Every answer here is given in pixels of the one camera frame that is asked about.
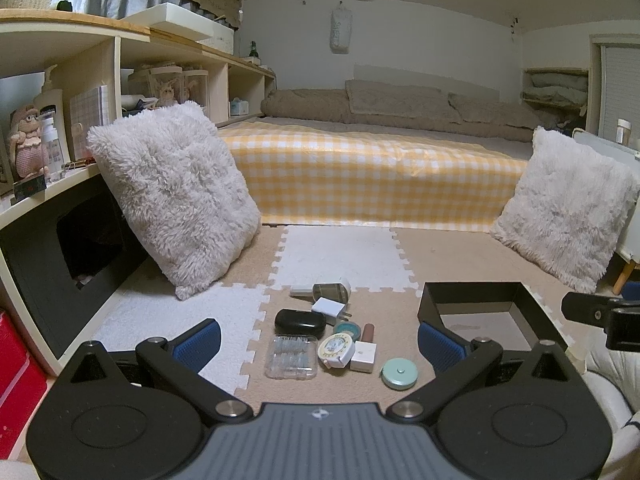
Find left white fluffy pillow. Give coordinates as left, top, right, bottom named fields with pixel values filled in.
left=87, top=101, right=262, bottom=300

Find clear doll display case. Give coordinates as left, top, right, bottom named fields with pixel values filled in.
left=128, top=65, right=208, bottom=110

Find teal clear tape roll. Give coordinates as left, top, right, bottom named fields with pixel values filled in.
left=333, top=322, right=362, bottom=341

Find pink plaid notebook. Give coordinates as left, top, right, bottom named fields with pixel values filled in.
left=70, top=84, right=111, bottom=160

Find brown bed pillows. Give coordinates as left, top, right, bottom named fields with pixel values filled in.
left=262, top=79, right=541, bottom=142

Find clear plastic case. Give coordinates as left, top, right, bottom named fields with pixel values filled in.
left=264, top=336, right=318, bottom=380

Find white box on shelf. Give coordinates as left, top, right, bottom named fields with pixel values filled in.
left=124, top=3, right=234, bottom=54

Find white round yellow-dial tape measure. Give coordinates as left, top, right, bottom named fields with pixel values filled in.
left=317, top=332, right=355, bottom=370

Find black cardboard box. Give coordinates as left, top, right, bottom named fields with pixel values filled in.
left=418, top=282, right=574, bottom=351

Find red storage box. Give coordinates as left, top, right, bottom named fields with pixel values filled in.
left=0, top=311, right=48, bottom=460

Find yellow gingham bed cover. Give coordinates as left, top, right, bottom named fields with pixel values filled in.
left=219, top=119, right=532, bottom=232

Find mint green round tape measure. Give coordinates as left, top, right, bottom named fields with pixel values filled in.
left=381, top=358, right=419, bottom=391

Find beige wooden shelf unit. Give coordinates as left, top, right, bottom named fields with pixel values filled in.
left=0, top=8, right=278, bottom=376

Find folded blankets on shelf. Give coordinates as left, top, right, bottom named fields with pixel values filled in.
left=521, top=68, right=589, bottom=132

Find white fluffy pillow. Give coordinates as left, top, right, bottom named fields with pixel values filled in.
left=87, top=101, right=262, bottom=300
left=490, top=127, right=639, bottom=294

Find white usb wall charger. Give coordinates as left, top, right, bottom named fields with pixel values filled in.
left=311, top=297, right=352, bottom=325

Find hanging white bag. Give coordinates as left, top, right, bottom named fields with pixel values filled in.
left=330, top=2, right=352, bottom=53

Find white cube brown-cap bottle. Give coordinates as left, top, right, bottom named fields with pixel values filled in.
left=349, top=323, right=376, bottom=373

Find black oval earbuds case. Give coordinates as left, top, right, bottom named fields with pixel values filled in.
left=274, top=309, right=326, bottom=338

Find right white fluffy pillow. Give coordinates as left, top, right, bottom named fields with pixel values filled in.
left=490, top=127, right=639, bottom=294

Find white lotion pump bottle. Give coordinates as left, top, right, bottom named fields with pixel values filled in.
left=34, top=64, right=72, bottom=166

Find pink plush doll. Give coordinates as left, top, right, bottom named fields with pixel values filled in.
left=9, top=104, right=46, bottom=180

